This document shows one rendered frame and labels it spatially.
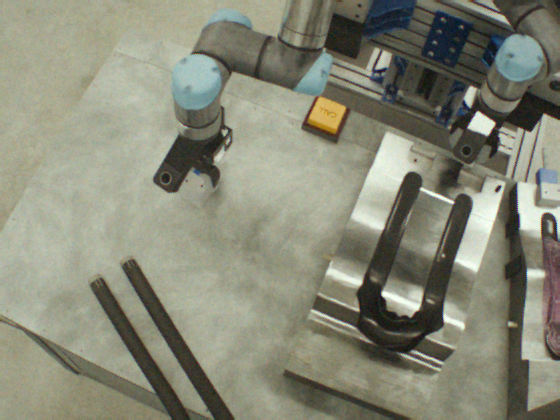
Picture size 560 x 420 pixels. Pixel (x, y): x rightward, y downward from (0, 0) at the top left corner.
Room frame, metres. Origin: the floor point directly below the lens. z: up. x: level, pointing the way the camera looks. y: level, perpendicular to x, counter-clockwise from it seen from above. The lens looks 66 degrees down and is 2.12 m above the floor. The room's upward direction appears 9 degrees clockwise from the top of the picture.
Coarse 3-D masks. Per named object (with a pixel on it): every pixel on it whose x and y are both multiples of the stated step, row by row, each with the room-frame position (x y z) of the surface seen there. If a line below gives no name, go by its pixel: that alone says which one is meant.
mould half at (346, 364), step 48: (384, 144) 0.71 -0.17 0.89; (384, 192) 0.61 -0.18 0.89; (432, 192) 0.62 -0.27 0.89; (432, 240) 0.53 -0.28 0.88; (480, 240) 0.54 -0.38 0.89; (336, 288) 0.39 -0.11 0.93; (384, 288) 0.40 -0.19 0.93; (336, 336) 0.33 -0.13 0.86; (432, 336) 0.33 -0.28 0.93; (336, 384) 0.24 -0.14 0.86; (384, 384) 0.25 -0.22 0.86; (432, 384) 0.26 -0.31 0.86
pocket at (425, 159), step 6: (414, 150) 0.71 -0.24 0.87; (420, 150) 0.71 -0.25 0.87; (408, 156) 0.70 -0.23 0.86; (414, 156) 0.71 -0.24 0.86; (420, 156) 0.71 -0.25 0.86; (426, 156) 0.71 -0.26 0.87; (432, 156) 0.71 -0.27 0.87; (414, 162) 0.69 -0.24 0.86; (420, 162) 0.69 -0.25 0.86; (426, 162) 0.70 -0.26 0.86; (432, 162) 0.70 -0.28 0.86; (426, 168) 0.68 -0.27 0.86
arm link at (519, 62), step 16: (512, 48) 0.75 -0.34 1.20; (528, 48) 0.76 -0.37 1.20; (496, 64) 0.75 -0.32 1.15; (512, 64) 0.73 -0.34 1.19; (528, 64) 0.73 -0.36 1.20; (544, 64) 0.76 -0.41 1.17; (496, 80) 0.74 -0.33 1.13; (512, 80) 0.72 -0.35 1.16; (528, 80) 0.73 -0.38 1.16; (496, 96) 0.73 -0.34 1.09; (512, 96) 0.72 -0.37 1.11
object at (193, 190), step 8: (224, 152) 0.66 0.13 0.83; (216, 160) 0.64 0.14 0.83; (192, 176) 0.59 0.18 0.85; (200, 176) 0.60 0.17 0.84; (184, 184) 0.57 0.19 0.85; (192, 184) 0.58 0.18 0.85; (200, 184) 0.58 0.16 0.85; (184, 192) 0.57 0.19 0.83; (192, 192) 0.56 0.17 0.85; (200, 192) 0.56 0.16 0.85; (208, 192) 0.58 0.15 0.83; (192, 200) 0.56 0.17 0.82; (200, 200) 0.55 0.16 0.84
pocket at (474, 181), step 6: (462, 168) 0.69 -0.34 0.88; (462, 174) 0.68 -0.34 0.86; (468, 174) 0.68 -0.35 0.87; (474, 174) 0.68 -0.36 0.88; (462, 180) 0.67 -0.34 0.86; (468, 180) 0.67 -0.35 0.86; (474, 180) 0.68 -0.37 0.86; (480, 180) 0.68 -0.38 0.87; (468, 186) 0.66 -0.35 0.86; (474, 186) 0.66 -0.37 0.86; (480, 186) 0.66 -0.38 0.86; (480, 192) 0.64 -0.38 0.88
